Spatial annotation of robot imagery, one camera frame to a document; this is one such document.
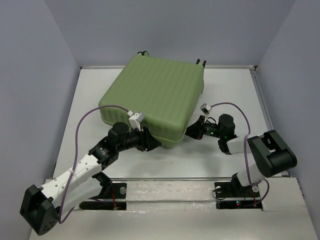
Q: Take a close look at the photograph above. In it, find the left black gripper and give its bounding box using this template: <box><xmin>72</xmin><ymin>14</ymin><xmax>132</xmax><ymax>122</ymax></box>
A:
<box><xmin>116</xmin><ymin>125</ymin><xmax>162</xmax><ymax>152</ymax></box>

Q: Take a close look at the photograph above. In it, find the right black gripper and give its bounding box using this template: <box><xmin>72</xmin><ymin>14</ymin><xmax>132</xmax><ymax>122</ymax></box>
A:
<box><xmin>181</xmin><ymin>114</ymin><xmax>224</xmax><ymax>140</ymax></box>

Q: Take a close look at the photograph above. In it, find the green hard-shell suitcase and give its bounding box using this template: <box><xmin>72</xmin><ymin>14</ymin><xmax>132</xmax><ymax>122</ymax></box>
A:
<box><xmin>98</xmin><ymin>51</ymin><xmax>206</xmax><ymax>149</ymax></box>

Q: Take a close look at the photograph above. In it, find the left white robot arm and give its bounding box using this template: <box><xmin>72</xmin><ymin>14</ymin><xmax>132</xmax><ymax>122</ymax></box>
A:
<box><xmin>19</xmin><ymin>122</ymin><xmax>161</xmax><ymax>236</ymax></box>

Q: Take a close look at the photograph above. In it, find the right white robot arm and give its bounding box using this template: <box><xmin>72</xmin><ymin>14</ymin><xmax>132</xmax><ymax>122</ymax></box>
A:
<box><xmin>185</xmin><ymin>114</ymin><xmax>298</xmax><ymax>201</ymax></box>

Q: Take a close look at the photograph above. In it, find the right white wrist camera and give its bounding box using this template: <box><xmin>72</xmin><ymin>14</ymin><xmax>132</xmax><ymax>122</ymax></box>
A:
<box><xmin>200</xmin><ymin>103</ymin><xmax>212</xmax><ymax>123</ymax></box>

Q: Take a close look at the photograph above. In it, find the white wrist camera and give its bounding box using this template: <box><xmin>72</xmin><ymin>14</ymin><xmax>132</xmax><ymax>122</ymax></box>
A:
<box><xmin>127</xmin><ymin>110</ymin><xmax>145</xmax><ymax>131</ymax></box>
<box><xmin>200</xmin><ymin>103</ymin><xmax>212</xmax><ymax>123</ymax></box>

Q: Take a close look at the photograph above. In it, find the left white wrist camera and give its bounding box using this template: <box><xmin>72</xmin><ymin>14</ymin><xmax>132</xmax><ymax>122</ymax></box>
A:
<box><xmin>127</xmin><ymin>110</ymin><xmax>145</xmax><ymax>131</ymax></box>

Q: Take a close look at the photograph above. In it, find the aluminium rail across table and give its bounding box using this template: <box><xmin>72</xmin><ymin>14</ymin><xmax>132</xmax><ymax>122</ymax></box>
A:
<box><xmin>108</xmin><ymin>177</ymin><xmax>232</xmax><ymax>182</ymax></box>

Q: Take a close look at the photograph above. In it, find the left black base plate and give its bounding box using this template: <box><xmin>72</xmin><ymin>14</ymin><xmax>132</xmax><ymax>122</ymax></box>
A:
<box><xmin>78</xmin><ymin>182</ymin><xmax>127</xmax><ymax>211</ymax></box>

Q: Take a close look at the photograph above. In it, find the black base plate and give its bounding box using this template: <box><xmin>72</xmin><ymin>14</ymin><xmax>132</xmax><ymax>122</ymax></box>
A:
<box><xmin>211</xmin><ymin>181</ymin><xmax>263</xmax><ymax>210</ymax></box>
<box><xmin>78</xmin><ymin>182</ymin><xmax>127</xmax><ymax>211</ymax></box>

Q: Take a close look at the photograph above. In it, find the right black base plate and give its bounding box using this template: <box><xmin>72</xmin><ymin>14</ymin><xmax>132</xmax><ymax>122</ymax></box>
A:
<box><xmin>211</xmin><ymin>181</ymin><xmax>263</xmax><ymax>210</ymax></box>

